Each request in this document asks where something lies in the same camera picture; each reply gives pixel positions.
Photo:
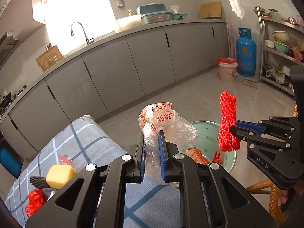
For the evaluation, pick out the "clear bag red print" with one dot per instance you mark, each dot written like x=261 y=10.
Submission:
x=161 y=117

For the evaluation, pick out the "grey lower kitchen cabinets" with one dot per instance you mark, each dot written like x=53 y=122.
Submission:
x=109 y=74

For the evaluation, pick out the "white plastic container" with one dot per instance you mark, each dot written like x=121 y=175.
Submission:
x=127 y=23

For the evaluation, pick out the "blue gas cylinder right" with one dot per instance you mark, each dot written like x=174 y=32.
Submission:
x=246 y=53

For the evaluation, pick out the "black wok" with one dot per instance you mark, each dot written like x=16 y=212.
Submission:
x=6 y=101

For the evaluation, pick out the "red plastic bag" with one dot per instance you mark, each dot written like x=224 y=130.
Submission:
x=36 y=200

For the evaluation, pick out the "pink clear plastic wrapper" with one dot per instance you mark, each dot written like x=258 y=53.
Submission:
x=64 y=160

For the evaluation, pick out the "green round trash bin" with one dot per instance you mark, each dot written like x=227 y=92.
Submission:
x=208 y=143

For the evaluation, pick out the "yellow green sponge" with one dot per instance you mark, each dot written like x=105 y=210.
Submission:
x=59 y=174

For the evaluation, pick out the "person's right hand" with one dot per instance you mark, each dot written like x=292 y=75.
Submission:
x=284 y=196

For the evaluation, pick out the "red mesh net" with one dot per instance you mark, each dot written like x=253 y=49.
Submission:
x=227 y=142

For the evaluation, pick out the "wooden cutting board by sink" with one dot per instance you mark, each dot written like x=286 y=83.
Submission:
x=49 y=58

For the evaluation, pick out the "black mesh net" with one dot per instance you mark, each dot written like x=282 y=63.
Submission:
x=39 y=182

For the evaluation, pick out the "orange cardboard box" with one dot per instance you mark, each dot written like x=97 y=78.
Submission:
x=197 y=156

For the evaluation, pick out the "blue dish rack box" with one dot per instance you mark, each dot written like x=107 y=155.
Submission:
x=153 y=13

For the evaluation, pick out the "hanging scrubber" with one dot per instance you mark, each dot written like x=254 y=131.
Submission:
x=120 y=3

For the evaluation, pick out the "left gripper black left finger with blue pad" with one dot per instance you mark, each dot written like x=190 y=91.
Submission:
x=95 y=197

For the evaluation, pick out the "black range hood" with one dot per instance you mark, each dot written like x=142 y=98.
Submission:
x=7 y=47

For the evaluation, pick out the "metal shelving rack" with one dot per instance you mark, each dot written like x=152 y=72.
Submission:
x=281 y=47

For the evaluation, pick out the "blue gas cylinder under counter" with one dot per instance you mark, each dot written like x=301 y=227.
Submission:
x=10 y=163

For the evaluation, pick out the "wooden cutting board right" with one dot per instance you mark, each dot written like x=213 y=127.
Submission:
x=211 y=10

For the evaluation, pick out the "blue plaid tablecloth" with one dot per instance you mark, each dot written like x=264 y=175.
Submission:
x=148 y=204

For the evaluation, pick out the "green basin on counter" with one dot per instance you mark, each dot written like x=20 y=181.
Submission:
x=179 y=16

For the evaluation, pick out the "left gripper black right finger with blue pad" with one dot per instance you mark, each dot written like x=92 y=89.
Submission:
x=209 y=195

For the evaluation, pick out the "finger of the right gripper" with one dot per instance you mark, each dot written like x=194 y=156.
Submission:
x=252 y=137
x=272 y=125

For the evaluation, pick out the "pink bucket red bag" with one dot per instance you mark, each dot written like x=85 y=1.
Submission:
x=227 y=69

